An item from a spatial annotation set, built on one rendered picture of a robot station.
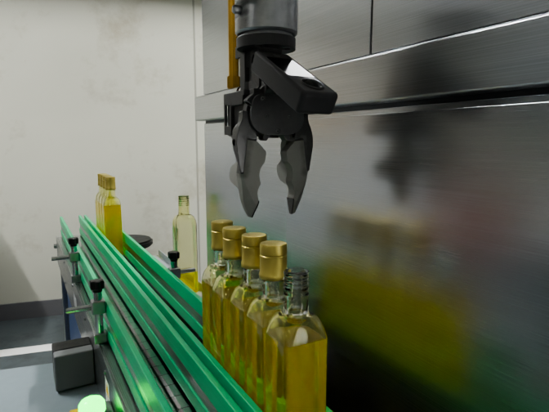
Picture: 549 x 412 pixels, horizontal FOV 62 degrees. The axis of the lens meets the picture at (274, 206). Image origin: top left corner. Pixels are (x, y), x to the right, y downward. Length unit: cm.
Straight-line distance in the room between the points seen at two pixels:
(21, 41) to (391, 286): 339
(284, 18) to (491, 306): 37
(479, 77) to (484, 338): 25
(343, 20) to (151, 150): 301
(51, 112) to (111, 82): 47
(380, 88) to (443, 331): 29
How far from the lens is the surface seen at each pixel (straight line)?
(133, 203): 366
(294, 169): 57
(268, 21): 56
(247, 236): 61
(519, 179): 47
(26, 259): 379
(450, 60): 53
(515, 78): 48
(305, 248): 74
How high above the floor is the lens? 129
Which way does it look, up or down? 8 degrees down
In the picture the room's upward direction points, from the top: straight up
